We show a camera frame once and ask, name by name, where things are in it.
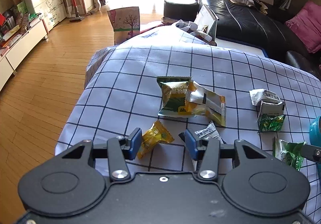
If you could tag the black leather sofa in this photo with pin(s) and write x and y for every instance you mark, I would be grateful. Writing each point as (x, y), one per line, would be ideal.
(248, 26)

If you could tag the black round ottoman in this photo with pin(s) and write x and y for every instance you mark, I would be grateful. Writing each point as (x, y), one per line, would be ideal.
(185, 10)

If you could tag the white sesame crisp packet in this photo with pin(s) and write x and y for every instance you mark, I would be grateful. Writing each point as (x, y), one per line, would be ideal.
(267, 102)

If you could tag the white neck massager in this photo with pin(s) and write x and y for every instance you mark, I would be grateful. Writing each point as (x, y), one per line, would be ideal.
(186, 26)

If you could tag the small green candy wrapper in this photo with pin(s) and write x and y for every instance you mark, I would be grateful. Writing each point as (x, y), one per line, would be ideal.
(270, 123)

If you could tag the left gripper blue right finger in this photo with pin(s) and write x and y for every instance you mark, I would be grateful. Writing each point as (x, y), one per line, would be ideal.
(193, 144)

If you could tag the green white snack packet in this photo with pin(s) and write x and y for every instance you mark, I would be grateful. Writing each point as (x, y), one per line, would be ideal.
(289, 153)

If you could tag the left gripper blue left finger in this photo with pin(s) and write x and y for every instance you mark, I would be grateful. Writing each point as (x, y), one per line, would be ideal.
(133, 143)

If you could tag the green yellow snack packet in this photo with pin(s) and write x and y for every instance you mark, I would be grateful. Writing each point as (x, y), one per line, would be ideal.
(174, 90)

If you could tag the white black snack packet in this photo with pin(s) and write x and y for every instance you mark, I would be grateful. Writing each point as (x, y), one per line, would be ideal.
(205, 134)

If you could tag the blue tin box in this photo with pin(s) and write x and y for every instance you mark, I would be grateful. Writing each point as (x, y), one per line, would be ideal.
(315, 132)

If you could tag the white low tv cabinet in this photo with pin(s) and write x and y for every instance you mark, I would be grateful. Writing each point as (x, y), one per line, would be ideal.
(20, 49)

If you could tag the orange silver snack packet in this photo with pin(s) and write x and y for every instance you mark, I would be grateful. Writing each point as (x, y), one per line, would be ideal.
(200, 101)

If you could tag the yellow candy wrapper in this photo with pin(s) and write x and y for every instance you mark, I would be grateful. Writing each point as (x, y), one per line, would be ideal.
(153, 136)

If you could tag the tree print paper bag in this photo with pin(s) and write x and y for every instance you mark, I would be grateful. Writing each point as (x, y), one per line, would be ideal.
(125, 23)

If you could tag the tablet on stand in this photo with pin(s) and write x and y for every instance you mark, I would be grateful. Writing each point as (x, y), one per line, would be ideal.
(207, 21)

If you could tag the white checked tablecloth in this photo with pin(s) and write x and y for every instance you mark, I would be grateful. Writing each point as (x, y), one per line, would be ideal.
(171, 130)

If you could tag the pink cushion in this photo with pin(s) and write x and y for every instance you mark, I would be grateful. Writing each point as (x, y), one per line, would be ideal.
(306, 25)

